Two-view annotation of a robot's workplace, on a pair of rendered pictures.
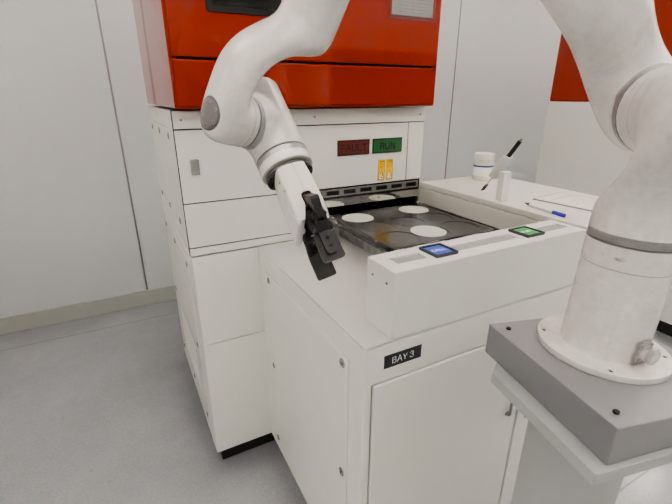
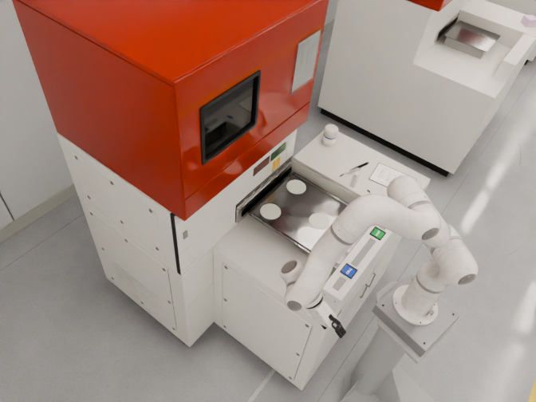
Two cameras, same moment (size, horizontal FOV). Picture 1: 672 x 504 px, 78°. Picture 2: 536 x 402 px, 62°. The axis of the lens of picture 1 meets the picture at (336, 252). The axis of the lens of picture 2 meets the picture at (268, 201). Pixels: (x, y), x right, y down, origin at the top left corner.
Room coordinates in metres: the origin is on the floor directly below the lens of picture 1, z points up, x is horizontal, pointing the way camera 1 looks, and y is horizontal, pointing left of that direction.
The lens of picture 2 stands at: (0.05, 0.65, 2.51)
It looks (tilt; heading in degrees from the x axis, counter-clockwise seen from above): 48 degrees down; 330
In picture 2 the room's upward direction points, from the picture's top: 7 degrees clockwise
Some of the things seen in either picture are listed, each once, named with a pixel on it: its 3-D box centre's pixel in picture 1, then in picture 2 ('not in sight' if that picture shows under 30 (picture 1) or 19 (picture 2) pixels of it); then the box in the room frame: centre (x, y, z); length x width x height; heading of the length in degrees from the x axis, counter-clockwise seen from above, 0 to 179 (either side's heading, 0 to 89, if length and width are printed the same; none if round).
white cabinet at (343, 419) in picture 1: (436, 369); (313, 268); (1.14, -0.33, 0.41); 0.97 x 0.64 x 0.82; 118
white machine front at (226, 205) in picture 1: (316, 175); (241, 191); (1.30, 0.06, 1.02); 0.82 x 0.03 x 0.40; 118
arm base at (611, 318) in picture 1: (615, 296); (422, 293); (0.57, -0.43, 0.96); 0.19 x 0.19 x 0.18
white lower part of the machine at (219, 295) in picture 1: (285, 303); (191, 234); (1.60, 0.22, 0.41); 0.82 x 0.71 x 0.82; 118
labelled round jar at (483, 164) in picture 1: (483, 166); (329, 135); (1.52, -0.54, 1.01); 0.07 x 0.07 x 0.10
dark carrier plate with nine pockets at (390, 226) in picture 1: (407, 222); (301, 210); (1.19, -0.21, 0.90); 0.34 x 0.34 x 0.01; 28
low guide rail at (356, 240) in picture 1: (384, 254); not in sight; (1.08, -0.14, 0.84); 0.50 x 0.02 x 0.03; 28
